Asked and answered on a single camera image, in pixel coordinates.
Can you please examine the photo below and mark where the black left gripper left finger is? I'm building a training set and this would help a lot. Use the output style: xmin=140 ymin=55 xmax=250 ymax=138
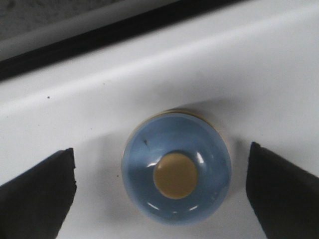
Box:
xmin=0 ymin=148 xmax=76 ymax=239

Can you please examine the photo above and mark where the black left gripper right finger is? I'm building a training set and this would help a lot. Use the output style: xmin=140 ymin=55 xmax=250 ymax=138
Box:
xmin=245 ymin=142 xmax=319 ymax=239

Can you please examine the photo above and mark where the blue desk bell cream base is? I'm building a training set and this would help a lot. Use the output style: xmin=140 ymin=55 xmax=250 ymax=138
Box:
xmin=121 ymin=110 xmax=231 ymax=225

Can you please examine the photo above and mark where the grey stone counter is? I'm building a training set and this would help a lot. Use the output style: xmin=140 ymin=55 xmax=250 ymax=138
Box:
xmin=0 ymin=0 xmax=250 ymax=83

